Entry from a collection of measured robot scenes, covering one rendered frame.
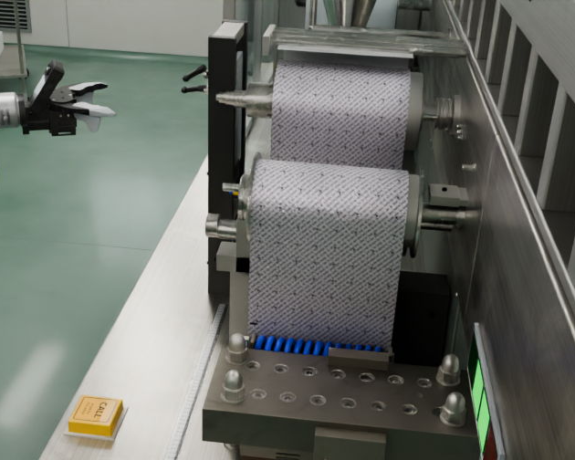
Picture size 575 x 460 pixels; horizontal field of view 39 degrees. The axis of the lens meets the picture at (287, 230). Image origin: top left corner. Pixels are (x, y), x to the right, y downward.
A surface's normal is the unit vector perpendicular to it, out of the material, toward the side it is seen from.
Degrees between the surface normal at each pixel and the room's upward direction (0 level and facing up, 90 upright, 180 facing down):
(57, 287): 0
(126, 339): 0
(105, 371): 0
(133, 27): 90
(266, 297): 90
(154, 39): 90
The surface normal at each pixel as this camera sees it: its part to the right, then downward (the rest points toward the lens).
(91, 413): 0.04, -0.90
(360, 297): -0.11, 0.43
